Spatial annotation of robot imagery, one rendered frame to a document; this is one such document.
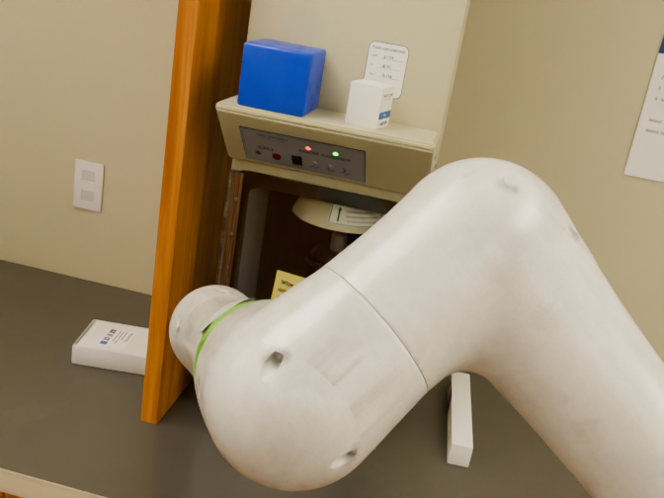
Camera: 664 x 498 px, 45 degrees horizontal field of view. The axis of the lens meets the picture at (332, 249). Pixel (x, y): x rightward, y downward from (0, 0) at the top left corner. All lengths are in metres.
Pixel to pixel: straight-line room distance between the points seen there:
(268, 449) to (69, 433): 0.94
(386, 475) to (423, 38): 0.71
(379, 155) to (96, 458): 0.65
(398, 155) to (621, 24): 0.66
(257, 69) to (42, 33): 0.84
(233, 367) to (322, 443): 0.07
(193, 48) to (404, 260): 0.76
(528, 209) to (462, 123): 1.15
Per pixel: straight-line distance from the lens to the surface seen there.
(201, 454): 1.37
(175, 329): 0.92
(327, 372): 0.48
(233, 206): 1.32
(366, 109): 1.16
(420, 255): 0.51
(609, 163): 1.70
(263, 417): 0.48
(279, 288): 1.34
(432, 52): 1.23
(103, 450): 1.37
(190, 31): 1.21
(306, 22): 1.25
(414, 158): 1.15
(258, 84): 1.17
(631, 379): 0.56
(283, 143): 1.20
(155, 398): 1.41
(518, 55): 1.65
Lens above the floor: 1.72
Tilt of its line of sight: 19 degrees down
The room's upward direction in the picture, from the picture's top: 10 degrees clockwise
